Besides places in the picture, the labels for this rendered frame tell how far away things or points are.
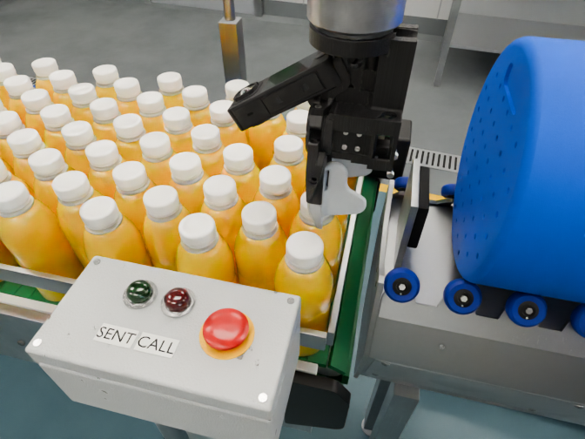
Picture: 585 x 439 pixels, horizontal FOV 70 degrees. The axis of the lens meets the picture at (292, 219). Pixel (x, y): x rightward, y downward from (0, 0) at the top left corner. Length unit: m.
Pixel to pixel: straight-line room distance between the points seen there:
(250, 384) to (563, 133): 0.33
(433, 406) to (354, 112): 1.30
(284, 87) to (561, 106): 0.24
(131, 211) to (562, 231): 0.47
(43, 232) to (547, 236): 0.55
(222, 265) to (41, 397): 1.31
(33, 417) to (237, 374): 1.40
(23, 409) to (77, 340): 1.36
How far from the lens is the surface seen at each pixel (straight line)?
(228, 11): 0.90
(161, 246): 0.52
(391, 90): 0.37
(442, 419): 1.56
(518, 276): 0.49
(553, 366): 0.66
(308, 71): 0.37
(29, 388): 1.76
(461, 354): 0.63
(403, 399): 0.87
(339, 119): 0.37
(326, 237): 0.48
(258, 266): 0.48
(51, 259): 0.62
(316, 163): 0.38
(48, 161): 0.61
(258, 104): 0.39
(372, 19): 0.33
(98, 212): 0.51
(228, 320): 0.34
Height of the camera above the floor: 1.40
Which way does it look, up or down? 45 degrees down
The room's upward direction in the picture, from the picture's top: straight up
